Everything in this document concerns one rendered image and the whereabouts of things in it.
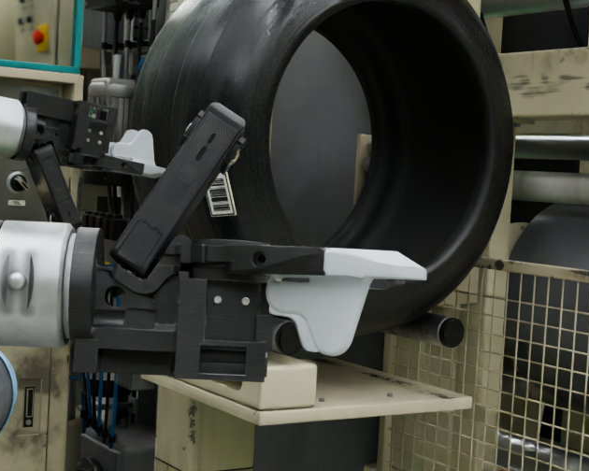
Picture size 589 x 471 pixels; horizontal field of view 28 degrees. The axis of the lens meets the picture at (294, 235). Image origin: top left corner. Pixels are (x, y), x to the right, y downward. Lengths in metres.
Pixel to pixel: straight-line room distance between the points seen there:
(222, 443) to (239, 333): 1.30
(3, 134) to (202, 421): 0.69
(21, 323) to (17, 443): 1.41
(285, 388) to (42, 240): 0.91
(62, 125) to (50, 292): 0.83
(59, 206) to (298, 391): 0.40
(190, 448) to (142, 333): 1.26
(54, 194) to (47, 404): 0.68
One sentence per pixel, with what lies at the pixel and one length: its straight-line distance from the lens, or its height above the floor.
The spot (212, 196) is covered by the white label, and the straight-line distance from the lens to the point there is 1.51.
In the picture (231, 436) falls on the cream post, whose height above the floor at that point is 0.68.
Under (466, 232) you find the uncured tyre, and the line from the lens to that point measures 1.72.
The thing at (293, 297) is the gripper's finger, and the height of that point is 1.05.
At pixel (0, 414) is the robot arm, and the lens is 0.84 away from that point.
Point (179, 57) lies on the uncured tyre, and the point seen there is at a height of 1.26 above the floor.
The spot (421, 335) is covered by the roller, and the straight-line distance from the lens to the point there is 1.75.
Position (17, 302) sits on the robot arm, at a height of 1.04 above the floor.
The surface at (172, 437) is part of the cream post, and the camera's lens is 1.99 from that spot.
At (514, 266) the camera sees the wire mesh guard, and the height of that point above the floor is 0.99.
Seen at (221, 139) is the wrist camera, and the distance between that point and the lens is 0.70.
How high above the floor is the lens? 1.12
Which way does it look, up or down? 3 degrees down
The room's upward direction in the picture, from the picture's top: 3 degrees clockwise
